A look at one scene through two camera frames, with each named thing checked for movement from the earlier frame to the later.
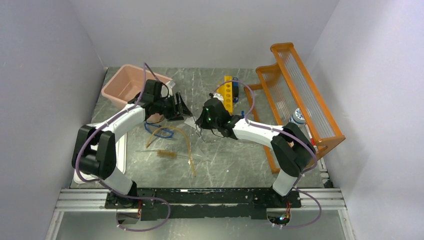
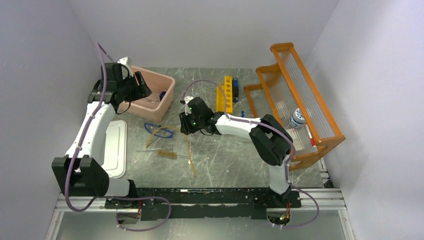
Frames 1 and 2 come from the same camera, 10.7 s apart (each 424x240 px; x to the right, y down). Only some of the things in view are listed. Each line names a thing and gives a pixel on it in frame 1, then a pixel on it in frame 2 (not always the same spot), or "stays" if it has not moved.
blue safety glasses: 151,128 stays
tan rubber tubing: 175,127 stays
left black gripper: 181,108 -> 141,91
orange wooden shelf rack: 286,91 stays
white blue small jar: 298,117 stays
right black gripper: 201,120 -> 185,127
